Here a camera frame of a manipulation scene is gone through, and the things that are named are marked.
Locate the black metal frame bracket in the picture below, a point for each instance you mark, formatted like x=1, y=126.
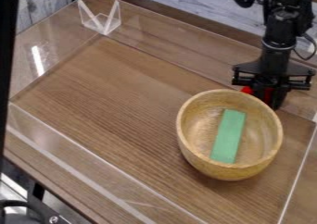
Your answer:
x=38, y=209

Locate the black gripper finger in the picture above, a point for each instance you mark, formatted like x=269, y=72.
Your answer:
x=259, y=90
x=277, y=96

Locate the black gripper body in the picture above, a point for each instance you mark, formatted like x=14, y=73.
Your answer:
x=292, y=75

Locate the wooden bowl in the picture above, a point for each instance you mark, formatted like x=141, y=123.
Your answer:
x=197, y=123

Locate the green rectangular block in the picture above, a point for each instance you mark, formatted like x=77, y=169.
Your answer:
x=229, y=135

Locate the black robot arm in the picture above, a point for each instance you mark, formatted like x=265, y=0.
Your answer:
x=288, y=19

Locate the clear acrylic corner bracket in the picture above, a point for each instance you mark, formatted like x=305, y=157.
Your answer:
x=102, y=23

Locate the red plush strawberry toy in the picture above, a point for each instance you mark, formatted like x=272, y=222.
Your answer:
x=268, y=93

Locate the clear acrylic table barrier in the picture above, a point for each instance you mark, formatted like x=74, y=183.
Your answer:
x=91, y=124

